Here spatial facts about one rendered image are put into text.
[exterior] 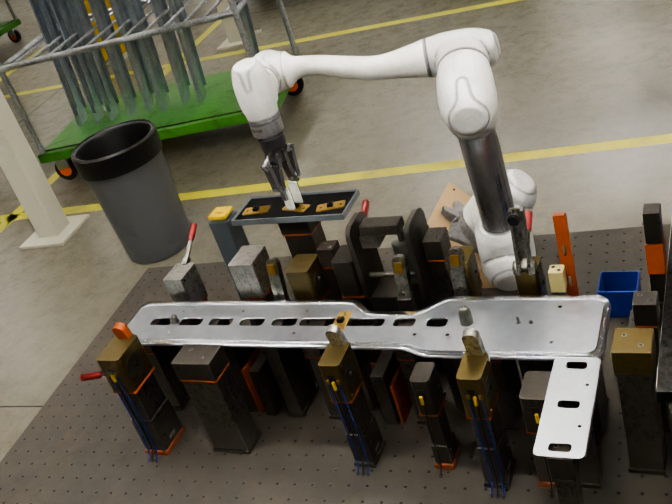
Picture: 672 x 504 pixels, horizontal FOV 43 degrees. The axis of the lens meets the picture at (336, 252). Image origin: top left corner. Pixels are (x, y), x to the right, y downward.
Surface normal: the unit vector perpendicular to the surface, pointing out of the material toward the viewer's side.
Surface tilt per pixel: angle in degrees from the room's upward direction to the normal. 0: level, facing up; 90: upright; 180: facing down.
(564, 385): 0
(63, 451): 0
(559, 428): 0
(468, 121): 100
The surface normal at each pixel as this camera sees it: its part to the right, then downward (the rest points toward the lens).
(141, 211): 0.27, 0.48
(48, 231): -0.27, 0.57
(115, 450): -0.28, -0.82
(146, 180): 0.65, 0.28
